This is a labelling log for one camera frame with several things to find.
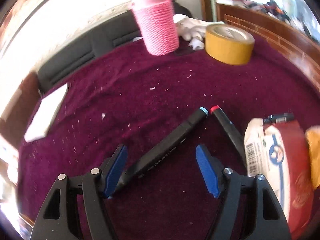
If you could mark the yellow tape roll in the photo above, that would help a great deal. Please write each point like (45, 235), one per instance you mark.
(227, 50)

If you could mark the black marker blue end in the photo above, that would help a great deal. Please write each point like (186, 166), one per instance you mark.
(170, 142)

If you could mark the maroon table cloth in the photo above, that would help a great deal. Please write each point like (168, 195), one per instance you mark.
(150, 80)

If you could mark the white book on counter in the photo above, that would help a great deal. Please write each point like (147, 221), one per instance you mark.
(227, 1)

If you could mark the white flat box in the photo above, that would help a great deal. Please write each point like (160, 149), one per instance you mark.
(43, 115)

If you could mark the pink knitted sleeve bottle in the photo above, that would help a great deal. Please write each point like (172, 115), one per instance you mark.
(157, 27)

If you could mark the black marker red end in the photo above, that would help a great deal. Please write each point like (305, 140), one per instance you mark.
(228, 130)

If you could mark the dark grey sofa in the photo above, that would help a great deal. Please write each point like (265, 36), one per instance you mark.
(75, 62)

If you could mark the yellow foil packet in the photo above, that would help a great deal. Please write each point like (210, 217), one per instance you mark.
(313, 150)

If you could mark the white crumpled cloth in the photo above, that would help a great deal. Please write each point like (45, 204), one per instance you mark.
(192, 27)

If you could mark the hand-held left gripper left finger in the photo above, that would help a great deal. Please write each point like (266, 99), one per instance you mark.
(116, 170)

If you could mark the brown chair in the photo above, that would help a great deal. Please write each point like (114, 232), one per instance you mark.
(17, 105)

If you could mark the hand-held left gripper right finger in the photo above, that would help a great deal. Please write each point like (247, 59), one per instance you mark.
(208, 172)

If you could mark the wooden brick-pattern counter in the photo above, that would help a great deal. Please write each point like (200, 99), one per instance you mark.
(275, 37)

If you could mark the red and white packet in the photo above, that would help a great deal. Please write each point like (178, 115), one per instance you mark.
(265, 155)

